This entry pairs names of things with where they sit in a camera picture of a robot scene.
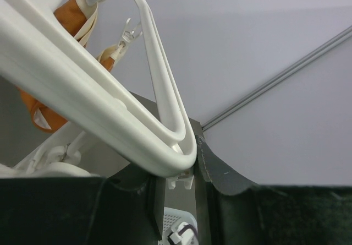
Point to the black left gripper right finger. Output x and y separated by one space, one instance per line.
231 209

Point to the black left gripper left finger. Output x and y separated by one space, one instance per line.
126 208

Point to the white corner hanger clip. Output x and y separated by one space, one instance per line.
186 177

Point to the white sock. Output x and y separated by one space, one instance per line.
7 172

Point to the white clip sock hanger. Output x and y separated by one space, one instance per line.
40 57

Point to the white perforated plastic basket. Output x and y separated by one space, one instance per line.
171 216

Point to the orange sock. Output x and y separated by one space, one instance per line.
78 18
43 117

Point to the aluminium frame profile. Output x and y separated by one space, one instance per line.
280 77

